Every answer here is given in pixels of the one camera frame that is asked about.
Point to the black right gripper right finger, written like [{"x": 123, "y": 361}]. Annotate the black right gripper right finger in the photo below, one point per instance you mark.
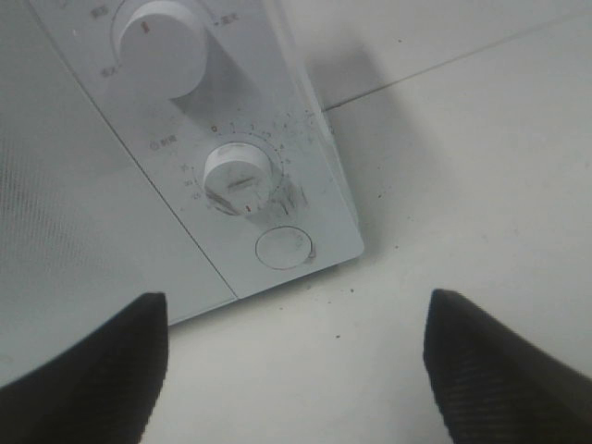
[{"x": 492, "y": 386}]

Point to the round door release button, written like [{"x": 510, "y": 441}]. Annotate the round door release button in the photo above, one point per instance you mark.
[{"x": 283, "y": 248}]

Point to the white lower timer knob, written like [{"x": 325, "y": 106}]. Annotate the white lower timer knob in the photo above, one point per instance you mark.
[{"x": 237, "y": 179}]

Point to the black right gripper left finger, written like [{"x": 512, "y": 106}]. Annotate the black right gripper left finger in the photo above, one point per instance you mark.
[{"x": 101, "y": 390}]

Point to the white microwave door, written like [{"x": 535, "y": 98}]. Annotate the white microwave door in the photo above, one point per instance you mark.
[{"x": 81, "y": 226}]

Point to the white microwave oven body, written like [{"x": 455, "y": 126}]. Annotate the white microwave oven body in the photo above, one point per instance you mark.
[{"x": 255, "y": 90}]

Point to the white upper power knob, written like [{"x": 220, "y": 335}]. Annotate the white upper power knob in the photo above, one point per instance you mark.
[{"x": 161, "y": 47}]

